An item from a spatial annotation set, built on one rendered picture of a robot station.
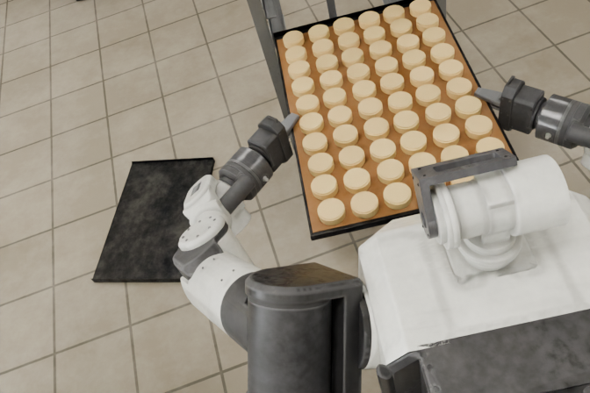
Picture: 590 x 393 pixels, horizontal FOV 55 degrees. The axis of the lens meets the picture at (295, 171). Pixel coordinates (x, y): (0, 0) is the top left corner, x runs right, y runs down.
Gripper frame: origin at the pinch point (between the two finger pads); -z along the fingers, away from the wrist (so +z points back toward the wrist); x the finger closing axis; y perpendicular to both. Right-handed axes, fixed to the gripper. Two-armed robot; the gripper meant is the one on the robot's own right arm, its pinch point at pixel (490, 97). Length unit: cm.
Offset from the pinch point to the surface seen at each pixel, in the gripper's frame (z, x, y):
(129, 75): -211, -100, -27
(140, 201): -140, -98, 30
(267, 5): -60, 4, -3
